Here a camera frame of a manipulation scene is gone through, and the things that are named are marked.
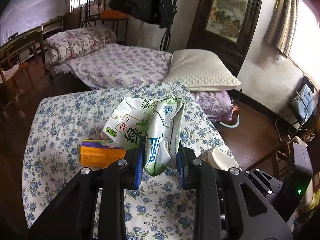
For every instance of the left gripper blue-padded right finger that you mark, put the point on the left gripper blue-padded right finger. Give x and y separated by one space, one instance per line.
228 205

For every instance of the white paper cup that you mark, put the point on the white paper cup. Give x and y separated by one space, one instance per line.
219 160

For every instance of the white quilted pillow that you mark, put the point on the white quilted pillow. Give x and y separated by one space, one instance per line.
200 70

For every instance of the framed landscape painting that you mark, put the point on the framed landscape painting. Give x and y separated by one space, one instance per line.
226 28

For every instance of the pink floral rolled quilt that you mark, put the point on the pink floral rolled quilt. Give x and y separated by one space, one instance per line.
75 43

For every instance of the purple floral folded bedding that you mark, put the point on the purple floral folded bedding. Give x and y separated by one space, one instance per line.
216 105

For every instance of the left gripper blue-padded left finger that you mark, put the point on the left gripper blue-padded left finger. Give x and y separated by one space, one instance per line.
70 215

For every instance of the orange purple small box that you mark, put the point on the orange purple small box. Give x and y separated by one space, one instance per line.
100 153

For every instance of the black jacket on rack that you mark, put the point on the black jacket on rack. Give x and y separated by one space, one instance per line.
158 12

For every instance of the copper coloured pan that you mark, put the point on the copper coloured pan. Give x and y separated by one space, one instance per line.
235 113

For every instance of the black camera box green light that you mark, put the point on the black camera box green light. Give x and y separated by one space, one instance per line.
300 170

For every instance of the striped window curtain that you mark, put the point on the striped window curtain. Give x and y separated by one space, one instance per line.
282 27

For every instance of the green tea carton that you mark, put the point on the green tea carton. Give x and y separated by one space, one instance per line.
129 122

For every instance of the black chair with blue bag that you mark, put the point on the black chair with blue bag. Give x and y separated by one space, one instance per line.
300 109

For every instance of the teal plastic wash basin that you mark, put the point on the teal plastic wash basin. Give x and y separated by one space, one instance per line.
234 123

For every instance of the crushed white green carton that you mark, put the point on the crushed white green carton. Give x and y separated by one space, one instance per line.
163 135

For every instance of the purple floral bed sheet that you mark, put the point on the purple floral bed sheet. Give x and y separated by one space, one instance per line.
117 66

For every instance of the wooden bedside chair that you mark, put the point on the wooden bedside chair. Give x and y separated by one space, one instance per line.
11 64

